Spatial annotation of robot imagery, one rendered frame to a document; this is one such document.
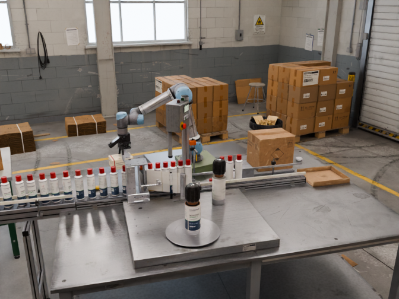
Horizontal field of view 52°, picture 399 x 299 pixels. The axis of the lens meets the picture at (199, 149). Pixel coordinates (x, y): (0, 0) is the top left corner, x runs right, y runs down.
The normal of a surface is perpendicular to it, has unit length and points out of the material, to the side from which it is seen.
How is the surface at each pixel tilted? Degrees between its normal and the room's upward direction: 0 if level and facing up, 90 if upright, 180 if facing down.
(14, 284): 0
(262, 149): 90
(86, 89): 90
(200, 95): 90
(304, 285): 0
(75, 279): 0
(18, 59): 90
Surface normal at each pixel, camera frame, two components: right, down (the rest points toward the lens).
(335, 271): -0.01, -0.94
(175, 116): -0.35, 0.32
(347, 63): -0.91, 0.14
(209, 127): 0.47, 0.33
